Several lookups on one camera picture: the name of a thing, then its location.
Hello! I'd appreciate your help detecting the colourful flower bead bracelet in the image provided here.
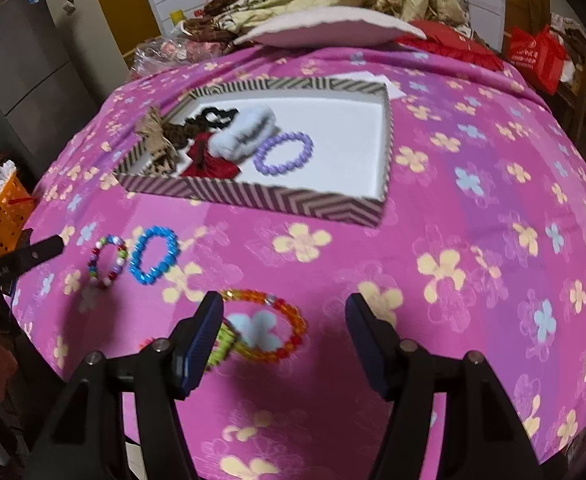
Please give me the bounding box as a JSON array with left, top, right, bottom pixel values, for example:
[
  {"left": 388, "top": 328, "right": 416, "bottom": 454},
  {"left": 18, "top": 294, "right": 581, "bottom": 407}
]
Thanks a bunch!
[{"left": 203, "top": 323, "right": 239, "bottom": 372}]

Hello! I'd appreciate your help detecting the orange red bead bracelet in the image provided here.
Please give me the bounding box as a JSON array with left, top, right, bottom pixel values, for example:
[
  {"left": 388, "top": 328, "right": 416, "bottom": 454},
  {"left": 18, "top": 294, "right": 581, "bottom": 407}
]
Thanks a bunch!
[{"left": 219, "top": 288, "right": 308, "bottom": 365}]

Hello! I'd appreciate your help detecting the blue bead bracelet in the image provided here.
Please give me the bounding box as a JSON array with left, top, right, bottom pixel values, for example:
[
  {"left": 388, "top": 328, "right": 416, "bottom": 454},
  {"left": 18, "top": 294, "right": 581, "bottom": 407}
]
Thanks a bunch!
[{"left": 128, "top": 224, "right": 181, "bottom": 286}]

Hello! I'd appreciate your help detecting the multicolour pastel bead bracelet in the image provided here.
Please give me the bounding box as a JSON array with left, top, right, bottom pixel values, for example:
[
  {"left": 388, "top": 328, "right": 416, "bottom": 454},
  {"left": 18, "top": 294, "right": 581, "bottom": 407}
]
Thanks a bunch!
[{"left": 86, "top": 234, "right": 130, "bottom": 290}]

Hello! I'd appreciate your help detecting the purple bead bracelet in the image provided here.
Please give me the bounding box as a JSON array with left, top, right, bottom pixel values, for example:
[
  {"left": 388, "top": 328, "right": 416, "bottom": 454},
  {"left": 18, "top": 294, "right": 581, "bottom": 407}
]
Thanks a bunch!
[{"left": 251, "top": 130, "right": 316, "bottom": 177}]

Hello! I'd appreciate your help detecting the black scrunchie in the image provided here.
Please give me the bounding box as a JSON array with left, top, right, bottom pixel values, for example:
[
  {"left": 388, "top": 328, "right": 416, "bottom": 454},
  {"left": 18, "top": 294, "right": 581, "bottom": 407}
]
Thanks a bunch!
[{"left": 183, "top": 106, "right": 239, "bottom": 133}]

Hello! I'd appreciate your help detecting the striped white jewelry box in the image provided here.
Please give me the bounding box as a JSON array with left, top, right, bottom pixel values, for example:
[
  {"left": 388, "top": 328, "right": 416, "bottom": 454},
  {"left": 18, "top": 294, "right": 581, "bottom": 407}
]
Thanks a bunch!
[{"left": 113, "top": 77, "right": 393, "bottom": 226}]

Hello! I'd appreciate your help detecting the orange plastic basket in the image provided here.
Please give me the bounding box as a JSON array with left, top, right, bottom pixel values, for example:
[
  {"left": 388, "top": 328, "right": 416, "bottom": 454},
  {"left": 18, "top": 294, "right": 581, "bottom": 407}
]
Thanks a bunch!
[{"left": 0, "top": 171, "right": 36, "bottom": 257}]

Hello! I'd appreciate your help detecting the grey refrigerator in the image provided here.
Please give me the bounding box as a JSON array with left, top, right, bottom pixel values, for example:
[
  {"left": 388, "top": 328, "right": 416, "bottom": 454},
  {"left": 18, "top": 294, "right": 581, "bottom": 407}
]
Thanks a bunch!
[{"left": 0, "top": 0, "right": 97, "bottom": 178}]

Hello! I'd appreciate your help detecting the pink floral bed sheet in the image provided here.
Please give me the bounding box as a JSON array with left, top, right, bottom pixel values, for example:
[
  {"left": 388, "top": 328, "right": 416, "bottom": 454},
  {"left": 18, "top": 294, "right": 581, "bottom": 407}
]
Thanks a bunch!
[{"left": 12, "top": 48, "right": 586, "bottom": 479}]

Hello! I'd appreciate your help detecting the red fabric scrunchie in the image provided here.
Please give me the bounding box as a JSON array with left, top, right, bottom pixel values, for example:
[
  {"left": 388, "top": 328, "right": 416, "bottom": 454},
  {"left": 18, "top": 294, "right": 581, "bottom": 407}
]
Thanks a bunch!
[{"left": 180, "top": 132, "right": 241, "bottom": 180}]

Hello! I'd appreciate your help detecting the light blue fluffy scrunchie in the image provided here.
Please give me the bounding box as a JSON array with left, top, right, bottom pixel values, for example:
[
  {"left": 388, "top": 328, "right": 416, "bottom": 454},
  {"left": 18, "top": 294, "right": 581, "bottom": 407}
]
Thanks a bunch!
[{"left": 207, "top": 105, "right": 276, "bottom": 162}]

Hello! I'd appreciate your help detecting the clear plastic bag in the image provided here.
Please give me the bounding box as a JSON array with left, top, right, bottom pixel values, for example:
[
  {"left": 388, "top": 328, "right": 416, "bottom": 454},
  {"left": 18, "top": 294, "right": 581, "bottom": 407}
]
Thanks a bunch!
[{"left": 128, "top": 32, "right": 231, "bottom": 80}]

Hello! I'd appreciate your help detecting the red shopping bag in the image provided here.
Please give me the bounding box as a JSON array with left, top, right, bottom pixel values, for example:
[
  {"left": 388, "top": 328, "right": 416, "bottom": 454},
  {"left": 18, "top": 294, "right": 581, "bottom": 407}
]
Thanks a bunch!
[{"left": 506, "top": 25, "right": 568, "bottom": 96}]

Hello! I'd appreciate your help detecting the white pink pillow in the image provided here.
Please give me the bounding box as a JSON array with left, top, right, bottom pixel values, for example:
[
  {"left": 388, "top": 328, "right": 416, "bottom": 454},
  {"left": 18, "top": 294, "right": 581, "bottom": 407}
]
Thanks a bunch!
[{"left": 233, "top": 6, "right": 427, "bottom": 48}]

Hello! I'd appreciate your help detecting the brown bow hair tie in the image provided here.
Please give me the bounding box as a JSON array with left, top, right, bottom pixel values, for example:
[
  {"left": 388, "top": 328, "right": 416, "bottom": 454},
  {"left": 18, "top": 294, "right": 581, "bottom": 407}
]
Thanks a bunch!
[{"left": 134, "top": 105, "right": 195, "bottom": 176}]

